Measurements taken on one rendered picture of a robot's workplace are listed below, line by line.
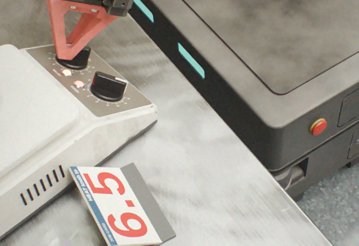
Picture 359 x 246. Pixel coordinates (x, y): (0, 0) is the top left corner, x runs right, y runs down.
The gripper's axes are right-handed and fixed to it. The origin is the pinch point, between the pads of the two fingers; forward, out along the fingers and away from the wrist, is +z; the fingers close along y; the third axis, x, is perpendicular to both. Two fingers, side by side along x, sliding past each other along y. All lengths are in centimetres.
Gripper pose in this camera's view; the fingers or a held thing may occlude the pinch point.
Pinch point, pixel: (65, 48)
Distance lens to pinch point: 71.0
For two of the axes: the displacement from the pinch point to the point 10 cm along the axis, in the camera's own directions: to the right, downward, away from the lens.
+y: 3.0, 6.0, -7.4
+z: -3.3, 8.0, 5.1
